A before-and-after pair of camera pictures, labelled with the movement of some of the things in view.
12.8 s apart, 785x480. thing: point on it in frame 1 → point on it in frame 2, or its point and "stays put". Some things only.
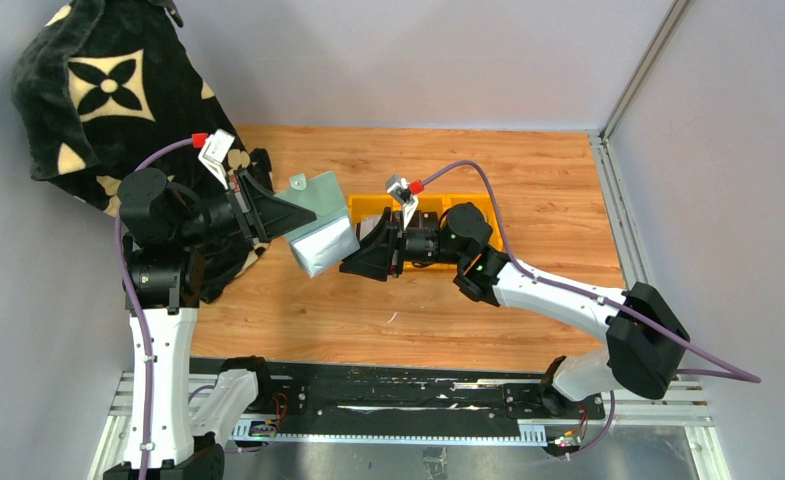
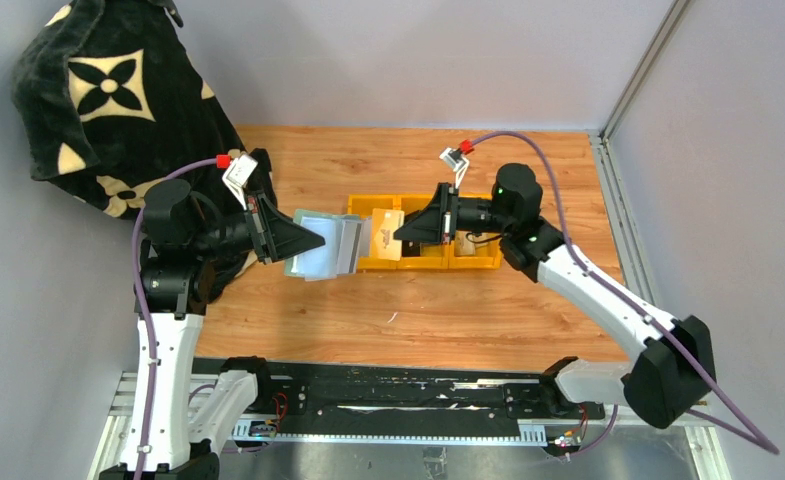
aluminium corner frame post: (619, 221) stays put
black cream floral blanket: (98, 90) stays put
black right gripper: (396, 245) → (449, 216)
